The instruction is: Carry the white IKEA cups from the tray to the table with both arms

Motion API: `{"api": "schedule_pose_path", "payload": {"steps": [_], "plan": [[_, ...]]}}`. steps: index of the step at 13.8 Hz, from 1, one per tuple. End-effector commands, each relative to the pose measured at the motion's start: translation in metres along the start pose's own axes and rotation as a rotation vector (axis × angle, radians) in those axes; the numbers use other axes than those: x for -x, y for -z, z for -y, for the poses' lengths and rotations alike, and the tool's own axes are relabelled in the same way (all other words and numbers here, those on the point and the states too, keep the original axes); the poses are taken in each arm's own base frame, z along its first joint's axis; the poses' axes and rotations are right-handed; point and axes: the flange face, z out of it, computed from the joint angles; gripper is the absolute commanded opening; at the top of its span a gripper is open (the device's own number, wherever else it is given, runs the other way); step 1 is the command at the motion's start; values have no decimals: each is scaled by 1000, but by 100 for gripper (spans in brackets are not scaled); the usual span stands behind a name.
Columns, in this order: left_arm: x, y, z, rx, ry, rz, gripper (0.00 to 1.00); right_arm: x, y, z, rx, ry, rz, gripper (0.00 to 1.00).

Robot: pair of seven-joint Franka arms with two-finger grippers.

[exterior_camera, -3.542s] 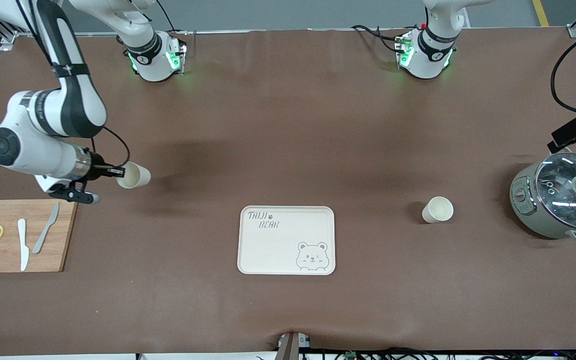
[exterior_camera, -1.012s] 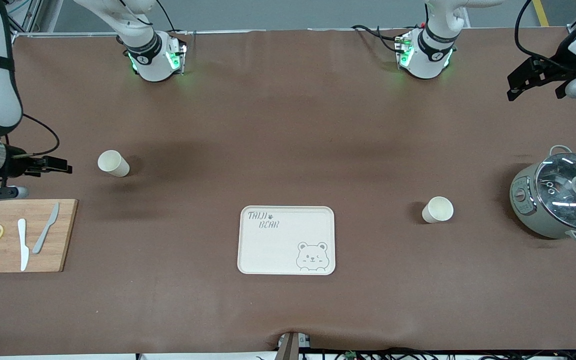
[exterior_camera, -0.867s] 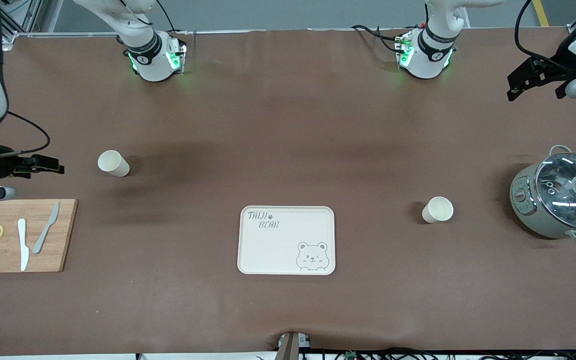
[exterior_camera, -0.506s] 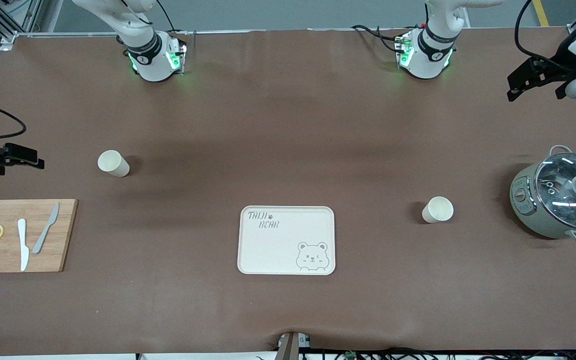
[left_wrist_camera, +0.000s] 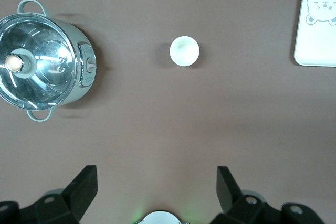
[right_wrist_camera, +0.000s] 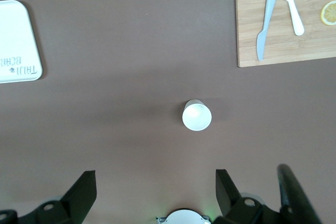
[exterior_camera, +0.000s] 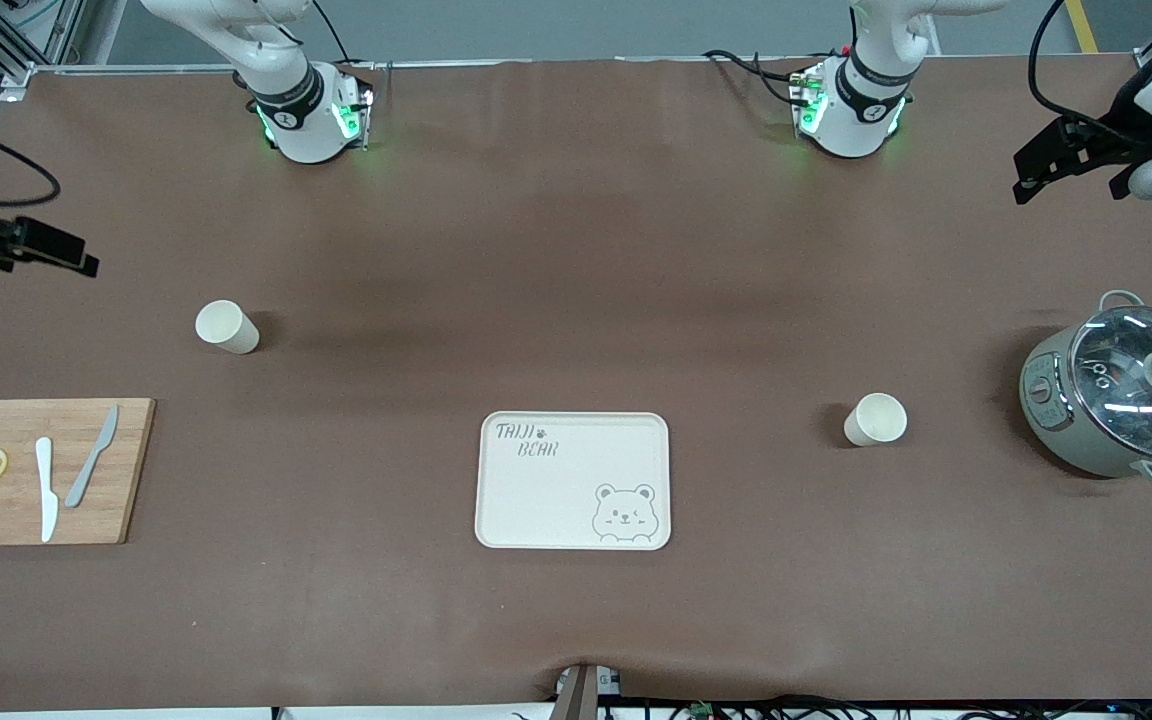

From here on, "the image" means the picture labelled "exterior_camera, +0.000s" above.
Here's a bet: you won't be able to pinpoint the white IKEA cup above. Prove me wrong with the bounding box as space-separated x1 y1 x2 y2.
843 392 909 448
195 299 262 356

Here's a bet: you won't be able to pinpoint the wooden cutting board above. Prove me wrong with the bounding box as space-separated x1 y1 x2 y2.
0 398 157 547

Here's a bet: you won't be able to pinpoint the grey plastic knife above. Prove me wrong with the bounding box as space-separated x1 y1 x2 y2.
64 404 121 509

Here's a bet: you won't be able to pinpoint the glass pot lid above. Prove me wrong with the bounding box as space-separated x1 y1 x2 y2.
1068 305 1152 463

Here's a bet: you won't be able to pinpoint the white plastic knife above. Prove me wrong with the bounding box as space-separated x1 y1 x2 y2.
35 437 59 543

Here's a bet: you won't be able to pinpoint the brown table mat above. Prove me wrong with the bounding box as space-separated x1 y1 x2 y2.
0 55 1152 713

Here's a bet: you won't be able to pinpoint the cream bear print tray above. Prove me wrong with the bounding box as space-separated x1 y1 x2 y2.
474 411 672 551

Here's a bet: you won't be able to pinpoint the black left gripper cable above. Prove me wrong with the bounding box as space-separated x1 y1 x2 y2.
1028 0 1142 143

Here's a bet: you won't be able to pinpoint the black left arm base cable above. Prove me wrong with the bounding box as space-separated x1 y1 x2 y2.
702 48 809 107

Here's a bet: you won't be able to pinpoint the black arm base cable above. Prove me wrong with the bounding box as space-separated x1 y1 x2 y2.
702 48 809 107
308 0 379 73

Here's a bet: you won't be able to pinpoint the black right arm base cable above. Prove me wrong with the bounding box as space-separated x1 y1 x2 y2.
308 0 379 73

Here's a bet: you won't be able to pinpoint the black table edge cables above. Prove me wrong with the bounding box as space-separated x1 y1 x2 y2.
511 694 1152 720

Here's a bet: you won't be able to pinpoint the table edge camera mount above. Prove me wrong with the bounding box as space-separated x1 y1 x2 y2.
550 662 623 720

